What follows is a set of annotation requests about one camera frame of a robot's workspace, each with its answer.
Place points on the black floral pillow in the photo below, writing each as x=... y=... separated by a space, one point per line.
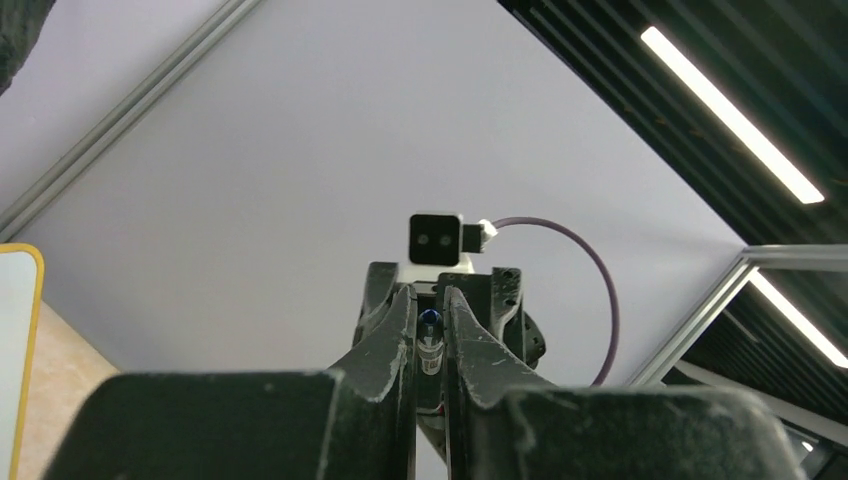
x=21 y=25

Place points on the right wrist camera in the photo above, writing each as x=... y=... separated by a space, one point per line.
x=443 y=243

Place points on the whiteboard marker pen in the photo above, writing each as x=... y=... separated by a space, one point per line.
x=430 y=341

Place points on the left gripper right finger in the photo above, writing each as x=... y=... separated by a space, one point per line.
x=684 y=432

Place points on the ceiling light strip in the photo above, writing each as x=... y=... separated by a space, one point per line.
x=798 y=320
x=731 y=117

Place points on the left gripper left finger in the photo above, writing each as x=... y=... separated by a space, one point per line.
x=353 y=420

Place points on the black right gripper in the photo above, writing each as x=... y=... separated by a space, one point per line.
x=507 y=311

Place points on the yellow-framed whiteboard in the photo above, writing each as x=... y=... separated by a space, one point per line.
x=22 y=277

